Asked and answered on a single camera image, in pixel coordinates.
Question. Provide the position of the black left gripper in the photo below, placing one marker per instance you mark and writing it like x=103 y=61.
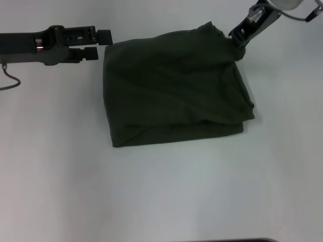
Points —
x=30 y=45

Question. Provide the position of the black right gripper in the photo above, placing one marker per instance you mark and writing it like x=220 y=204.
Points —
x=263 y=12

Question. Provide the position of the dark green FREE t-shirt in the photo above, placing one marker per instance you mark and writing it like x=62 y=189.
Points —
x=176 y=88

